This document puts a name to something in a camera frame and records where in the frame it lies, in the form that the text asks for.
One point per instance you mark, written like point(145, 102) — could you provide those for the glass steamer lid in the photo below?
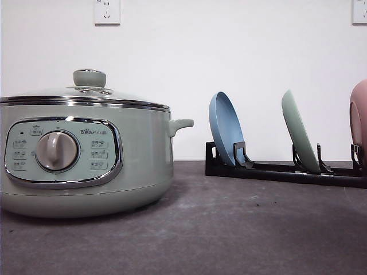
point(88, 91)

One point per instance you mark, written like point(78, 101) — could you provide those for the green plate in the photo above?
point(300, 134)

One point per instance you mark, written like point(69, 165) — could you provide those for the blue plate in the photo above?
point(226, 126)

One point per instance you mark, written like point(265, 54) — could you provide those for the green electric steamer pot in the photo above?
point(72, 161)

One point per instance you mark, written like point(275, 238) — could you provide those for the pink plate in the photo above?
point(358, 120)

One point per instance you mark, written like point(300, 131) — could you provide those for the black dish rack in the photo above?
point(295, 171)

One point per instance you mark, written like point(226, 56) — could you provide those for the white wall socket left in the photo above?
point(107, 13)

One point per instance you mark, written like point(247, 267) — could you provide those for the white wall socket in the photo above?
point(107, 13)
point(358, 13)

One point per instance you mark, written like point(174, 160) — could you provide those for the white wall socket right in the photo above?
point(358, 13)

